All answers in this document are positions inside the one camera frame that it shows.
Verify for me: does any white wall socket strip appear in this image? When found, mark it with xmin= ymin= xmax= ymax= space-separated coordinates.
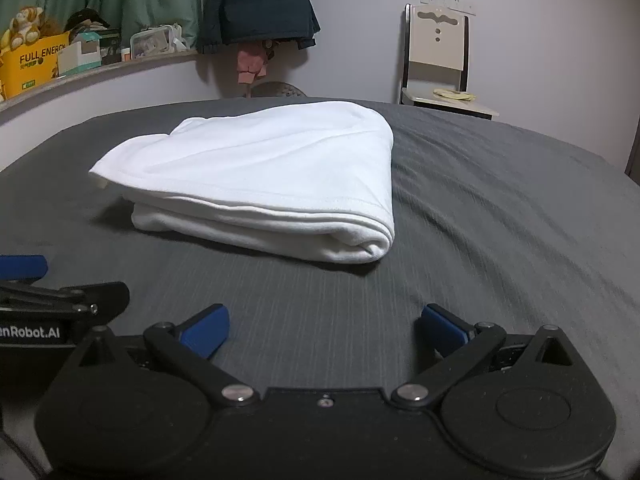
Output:
xmin=420 ymin=0 xmax=475 ymax=13

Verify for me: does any brown plush monkey toy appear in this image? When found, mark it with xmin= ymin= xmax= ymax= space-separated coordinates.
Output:
xmin=0 ymin=6 xmax=46 ymax=53

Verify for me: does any clear zip pouch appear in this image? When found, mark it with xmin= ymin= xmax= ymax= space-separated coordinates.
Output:
xmin=130 ymin=27 xmax=173 ymax=58

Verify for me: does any yellow cardboard box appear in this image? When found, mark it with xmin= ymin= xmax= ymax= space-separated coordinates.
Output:
xmin=0 ymin=31 xmax=71 ymax=101

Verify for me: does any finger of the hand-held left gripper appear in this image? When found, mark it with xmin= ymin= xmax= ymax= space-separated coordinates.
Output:
xmin=0 ymin=254 xmax=49 ymax=281
xmin=0 ymin=281 xmax=131 ymax=328

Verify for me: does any pink cloth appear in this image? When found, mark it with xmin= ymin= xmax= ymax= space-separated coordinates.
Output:
xmin=236 ymin=40 xmax=273 ymax=85

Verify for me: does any round grey stool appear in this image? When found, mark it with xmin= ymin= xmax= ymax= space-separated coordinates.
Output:
xmin=250 ymin=81 xmax=308 ymax=99

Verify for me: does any grey stone ledge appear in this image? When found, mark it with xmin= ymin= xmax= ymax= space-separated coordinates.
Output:
xmin=0 ymin=50 xmax=202 ymax=116

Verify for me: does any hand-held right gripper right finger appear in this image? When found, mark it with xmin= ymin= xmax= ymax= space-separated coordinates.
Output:
xmin=391 ymin=304 xmax=577 ymax=409

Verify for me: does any white plastic bag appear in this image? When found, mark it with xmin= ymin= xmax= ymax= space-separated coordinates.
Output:
xmin=170 ymin=22 xmax=191 ymax=52

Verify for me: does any dark teal jacket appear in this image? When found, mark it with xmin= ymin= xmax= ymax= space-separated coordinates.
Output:
xmin=200 ymin=0 xmax=321 ymax=55

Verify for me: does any black cap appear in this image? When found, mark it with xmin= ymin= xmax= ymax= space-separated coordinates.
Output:
xmin=65 ymin=8 xmax=110 ymax=31

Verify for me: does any white t-shirt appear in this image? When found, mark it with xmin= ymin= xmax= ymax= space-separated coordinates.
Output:
xmin=89 ymin=101 xmax=396 ymax=265

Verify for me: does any cream wooden chair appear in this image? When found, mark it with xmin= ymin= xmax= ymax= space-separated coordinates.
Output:
xmin=399 ymin=4 xmax=501 ymax=121

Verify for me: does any white and teal box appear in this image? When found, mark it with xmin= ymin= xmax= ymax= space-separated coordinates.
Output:
xmin=56 ymin=32 xmax=103 ymax=78

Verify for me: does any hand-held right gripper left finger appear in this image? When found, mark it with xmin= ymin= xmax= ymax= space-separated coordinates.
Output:
xmin=75 ymin=304 xmax=260 ymax=408

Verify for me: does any yellow cloth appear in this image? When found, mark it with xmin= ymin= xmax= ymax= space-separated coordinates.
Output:
xmin=432 ymin=88 xmax=478 ymax=102

